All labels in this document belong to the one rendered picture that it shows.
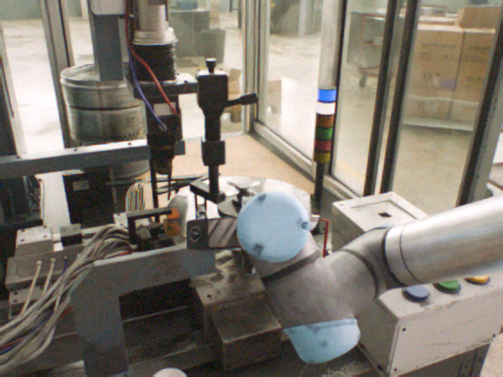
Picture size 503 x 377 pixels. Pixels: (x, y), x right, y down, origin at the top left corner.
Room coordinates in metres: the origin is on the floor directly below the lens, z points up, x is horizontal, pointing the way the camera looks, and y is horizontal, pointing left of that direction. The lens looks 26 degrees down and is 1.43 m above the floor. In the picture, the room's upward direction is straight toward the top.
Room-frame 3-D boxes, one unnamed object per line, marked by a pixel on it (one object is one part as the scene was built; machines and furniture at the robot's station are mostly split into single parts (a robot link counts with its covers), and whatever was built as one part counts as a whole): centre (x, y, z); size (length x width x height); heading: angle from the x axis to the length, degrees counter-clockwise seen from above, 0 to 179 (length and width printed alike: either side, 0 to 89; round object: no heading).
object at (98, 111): (1.54, 0.45, 0.93); 0.31 x 0.31 x 0.36
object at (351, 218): (0.96, -0.33, 0.82); 0.18 x 0.18 x 0.15; 21
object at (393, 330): (0.71, -0.37, 0.82); 0.28 x 0.11 x 0.15; 111
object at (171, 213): (0.82, 0.19, 0.95); 0.10 x 0.03 x 0.07; 111
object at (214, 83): (0.84, 0.06, 1.17); 0.06 x 0.05 x 0.20; 102
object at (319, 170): (1.12, -0.19, 0.86); 0.02 x 0.02 x 0.22
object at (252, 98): (0.83, 0.02, 1.21); 0.08 x 0.06 x 0.03; 111
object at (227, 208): (0.89, 0.01, 0.96); 0.11 x 0.11 x 0.03
